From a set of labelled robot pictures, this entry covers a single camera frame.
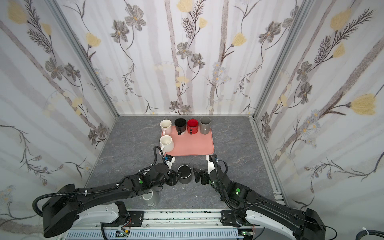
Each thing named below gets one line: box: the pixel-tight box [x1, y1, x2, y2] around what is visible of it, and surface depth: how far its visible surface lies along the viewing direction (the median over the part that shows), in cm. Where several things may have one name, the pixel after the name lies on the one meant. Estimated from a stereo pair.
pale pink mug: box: [159, 119, 172, 137], surface depth 104 cm
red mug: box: [187, 118, 200, 135], surface depth 109 cm
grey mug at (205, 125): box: [200, 116, 212, 135], surface depth 104 cm
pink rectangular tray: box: [161, 125, 215, 157], surface depth 104 cm
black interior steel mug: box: [177, 164, 192, 185], surface depth 84 cm
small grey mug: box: [142, 189, 159, 207], surface depth 74 cm
